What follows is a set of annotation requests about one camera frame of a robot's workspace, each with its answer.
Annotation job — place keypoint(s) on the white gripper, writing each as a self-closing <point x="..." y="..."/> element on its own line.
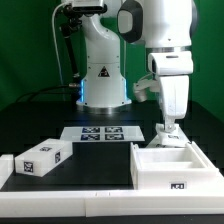
<point x="172" y="70"/>

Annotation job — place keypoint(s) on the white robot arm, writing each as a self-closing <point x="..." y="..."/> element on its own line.
<point x="164" y="27"/>

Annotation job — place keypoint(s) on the white door panel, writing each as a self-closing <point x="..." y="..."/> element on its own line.
<point x="173" y="139"/>

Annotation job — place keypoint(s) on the white cabinet body box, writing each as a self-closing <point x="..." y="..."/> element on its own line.
<point x="186" y="168"/>

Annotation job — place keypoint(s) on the white cabinet top block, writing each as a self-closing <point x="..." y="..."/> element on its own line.
<point x="43" y="158"/>

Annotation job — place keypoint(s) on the white fence rail frame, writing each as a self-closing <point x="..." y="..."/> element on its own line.
<point x="106" y="203"/>

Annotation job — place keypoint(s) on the white marker tag sheet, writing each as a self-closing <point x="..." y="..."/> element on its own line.
<point x="102" y="134"/>

